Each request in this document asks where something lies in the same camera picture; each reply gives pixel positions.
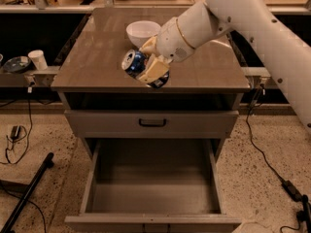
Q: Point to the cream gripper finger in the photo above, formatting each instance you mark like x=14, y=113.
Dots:
x=156, y=67
x=149, y=47

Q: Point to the blue pepsi can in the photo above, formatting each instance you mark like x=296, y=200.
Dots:
x=134, y=64

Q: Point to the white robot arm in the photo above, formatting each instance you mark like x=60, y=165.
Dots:
x=285, y=56

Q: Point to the grey drawer cabinet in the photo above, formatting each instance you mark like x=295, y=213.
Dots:
x=92, y=78

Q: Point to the closed grey top drawer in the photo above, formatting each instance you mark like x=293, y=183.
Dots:
x=123, y=124

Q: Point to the open grey middle drawer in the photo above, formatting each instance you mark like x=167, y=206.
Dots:
x=153, y=186

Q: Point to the white ceramic bowl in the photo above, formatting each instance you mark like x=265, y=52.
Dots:
x=140, y=31

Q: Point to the white paper cup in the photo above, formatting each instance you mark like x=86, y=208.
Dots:
x=38, y=59

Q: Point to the dark blue plate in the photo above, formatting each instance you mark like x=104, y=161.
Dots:
x=18, y=64

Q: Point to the black pole on floor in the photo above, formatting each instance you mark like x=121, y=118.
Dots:
x=26, y=194

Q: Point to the black power adapter left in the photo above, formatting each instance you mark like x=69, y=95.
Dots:
x=15, y=132

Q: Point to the black power adapter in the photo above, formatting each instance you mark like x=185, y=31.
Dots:
x=15, y=132
x=292, y=190

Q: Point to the black power adapter right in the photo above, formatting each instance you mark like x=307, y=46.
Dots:
x=292, y=190

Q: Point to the black drawer handle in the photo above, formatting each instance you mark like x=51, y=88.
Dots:
x=154, y=123

